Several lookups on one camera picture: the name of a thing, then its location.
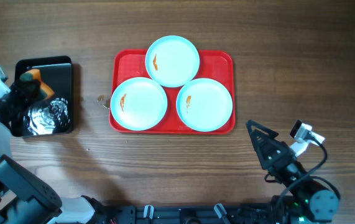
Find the orange green sponge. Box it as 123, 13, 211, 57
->
19, 68, 55, 100

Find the light blue plate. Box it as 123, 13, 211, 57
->
110, 77, 168, 131
176, 78, 233, 132
144, 35, 200, 88

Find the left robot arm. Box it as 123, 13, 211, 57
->
0, 80, 104, 223

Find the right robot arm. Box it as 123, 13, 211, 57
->
241, 119, 341, 223

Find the black water tray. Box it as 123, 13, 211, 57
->
11, 55, 73, 138

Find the red plastic tray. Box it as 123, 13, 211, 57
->
111, 49, 235, 134

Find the right black cable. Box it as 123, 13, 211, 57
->
264, 136, 329, 224

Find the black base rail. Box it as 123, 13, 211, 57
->
103, 203, 291, 224

